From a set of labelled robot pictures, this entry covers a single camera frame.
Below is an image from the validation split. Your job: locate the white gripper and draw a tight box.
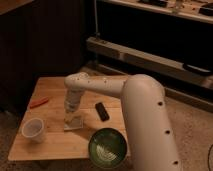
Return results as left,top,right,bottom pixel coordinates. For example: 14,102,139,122
64,89,83,116

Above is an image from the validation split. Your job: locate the white sponge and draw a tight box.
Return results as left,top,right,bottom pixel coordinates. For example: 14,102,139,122
64,116,83,131

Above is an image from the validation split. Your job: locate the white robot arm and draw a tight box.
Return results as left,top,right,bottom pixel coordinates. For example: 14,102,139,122
64,72,183,171

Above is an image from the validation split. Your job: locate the black rectangular block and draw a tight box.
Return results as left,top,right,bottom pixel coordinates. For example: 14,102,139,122
95,103,109,121

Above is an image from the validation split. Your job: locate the orange marker pen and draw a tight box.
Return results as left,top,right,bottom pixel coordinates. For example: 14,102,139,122
29,97,49,109

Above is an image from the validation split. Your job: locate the white plastic cup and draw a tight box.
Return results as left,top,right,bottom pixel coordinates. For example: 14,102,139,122
21,118,45,143

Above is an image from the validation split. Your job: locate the wooden table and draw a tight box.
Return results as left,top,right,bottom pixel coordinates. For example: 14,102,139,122
8,77,126,161

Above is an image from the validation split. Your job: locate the green bowl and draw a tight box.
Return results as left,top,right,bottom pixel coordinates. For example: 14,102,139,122
88,128,128,169

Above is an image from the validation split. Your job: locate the black object on shelf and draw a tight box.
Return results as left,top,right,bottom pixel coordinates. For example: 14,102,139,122
182,63,213,76

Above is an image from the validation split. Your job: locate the grey metal shelf rail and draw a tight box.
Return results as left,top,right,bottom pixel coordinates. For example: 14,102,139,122
86,37,213,90

